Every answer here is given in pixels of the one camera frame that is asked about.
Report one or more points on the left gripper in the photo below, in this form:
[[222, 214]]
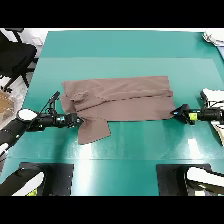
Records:
[[70, 120]]

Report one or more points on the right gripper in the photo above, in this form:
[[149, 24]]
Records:
[[184, 114]]

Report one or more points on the brown T-shirt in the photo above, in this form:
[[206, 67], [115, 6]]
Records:
[[126, 100]]

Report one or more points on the white garment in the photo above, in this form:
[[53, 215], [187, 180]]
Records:
[[215, 95], [215, 36]]

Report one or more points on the black office chair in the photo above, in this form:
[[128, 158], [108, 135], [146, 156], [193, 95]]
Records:
[[15, 55]]

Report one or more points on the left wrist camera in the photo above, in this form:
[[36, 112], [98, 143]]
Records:
[[53, 100]]

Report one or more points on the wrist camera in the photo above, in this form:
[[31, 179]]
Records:
[[202, 95], [53, 100]]

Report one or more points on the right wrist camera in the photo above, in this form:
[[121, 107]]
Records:
[[202, 95]]

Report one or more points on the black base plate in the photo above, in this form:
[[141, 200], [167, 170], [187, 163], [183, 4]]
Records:
[[168, 178], [61, 178]]

